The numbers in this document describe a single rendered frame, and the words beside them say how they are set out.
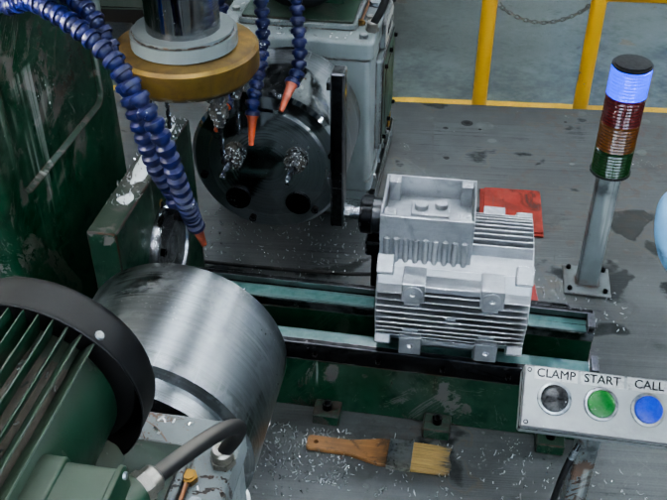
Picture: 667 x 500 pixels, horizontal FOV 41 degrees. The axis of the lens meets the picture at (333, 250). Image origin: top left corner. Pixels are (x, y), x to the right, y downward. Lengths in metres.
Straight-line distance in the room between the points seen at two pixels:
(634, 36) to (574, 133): 2.66
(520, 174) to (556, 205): 0.13
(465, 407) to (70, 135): 0.67
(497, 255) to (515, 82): 2.96
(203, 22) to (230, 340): 0.37
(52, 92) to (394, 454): 0.67
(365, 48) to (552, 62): 2.82
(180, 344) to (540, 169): 1.15
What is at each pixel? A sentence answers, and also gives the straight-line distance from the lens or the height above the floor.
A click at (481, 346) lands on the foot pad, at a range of 1.20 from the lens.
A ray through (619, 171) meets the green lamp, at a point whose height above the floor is 1.05.
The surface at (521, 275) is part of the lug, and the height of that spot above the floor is 1.08.
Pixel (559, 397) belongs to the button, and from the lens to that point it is 1.03.
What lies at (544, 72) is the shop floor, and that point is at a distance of 4.23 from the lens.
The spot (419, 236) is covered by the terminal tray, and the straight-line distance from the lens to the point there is 1.16.
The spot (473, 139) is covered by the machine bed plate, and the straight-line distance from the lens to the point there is 2.02.
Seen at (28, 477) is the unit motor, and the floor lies 1.32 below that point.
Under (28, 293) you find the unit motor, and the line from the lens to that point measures 0.71.
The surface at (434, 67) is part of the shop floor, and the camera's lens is 4.20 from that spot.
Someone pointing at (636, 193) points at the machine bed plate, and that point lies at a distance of 1.91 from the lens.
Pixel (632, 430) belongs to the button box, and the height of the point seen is 1.05.
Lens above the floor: 1.79
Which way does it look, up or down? 37 degrees down
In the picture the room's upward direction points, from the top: straight up
